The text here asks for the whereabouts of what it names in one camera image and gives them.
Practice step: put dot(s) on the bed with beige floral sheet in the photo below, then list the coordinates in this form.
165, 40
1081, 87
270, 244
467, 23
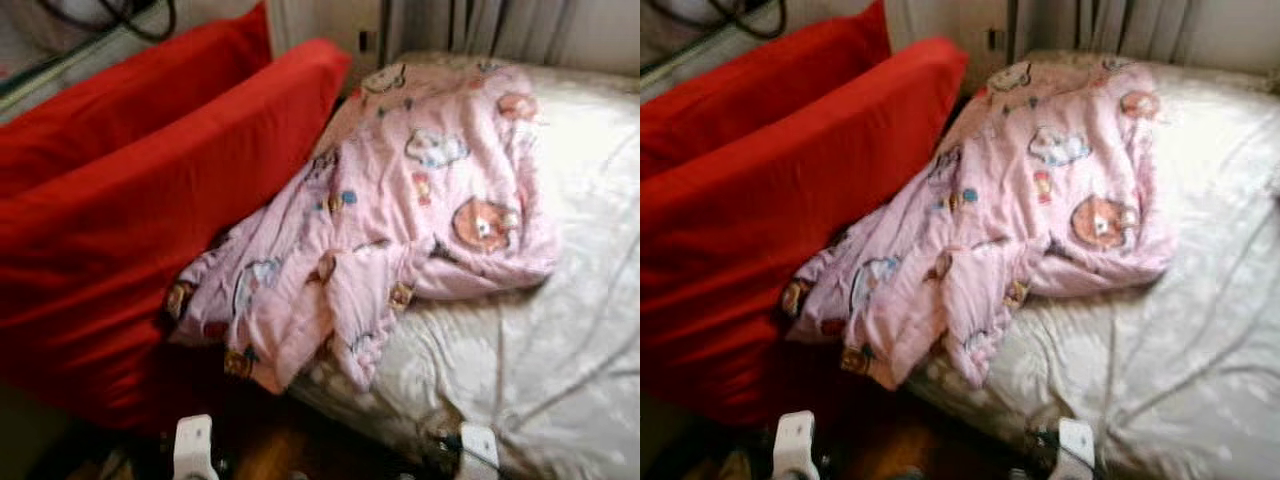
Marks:
1190, 330
560, 330

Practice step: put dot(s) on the dark wall socket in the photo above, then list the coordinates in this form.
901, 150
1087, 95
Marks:
365, 41
995, 39

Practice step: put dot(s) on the red fabric cushion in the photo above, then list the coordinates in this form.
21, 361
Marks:
120, 110
120, 260
760, 95
740, 260

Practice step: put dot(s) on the grey curtain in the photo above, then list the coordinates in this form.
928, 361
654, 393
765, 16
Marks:
480, 25
1100, 25

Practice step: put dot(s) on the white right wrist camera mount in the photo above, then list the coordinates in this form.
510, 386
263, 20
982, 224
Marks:
478, 455
1078, 452

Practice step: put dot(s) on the pink cartoon print quilt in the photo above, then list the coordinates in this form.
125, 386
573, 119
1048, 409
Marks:
1020, 215
400, 220

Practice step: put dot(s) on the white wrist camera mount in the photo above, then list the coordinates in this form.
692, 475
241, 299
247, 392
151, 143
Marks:
478, 455
195, 450
796, 448
1078, 452

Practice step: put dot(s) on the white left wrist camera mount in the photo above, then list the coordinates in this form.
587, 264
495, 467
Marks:
796, 448
195, 450

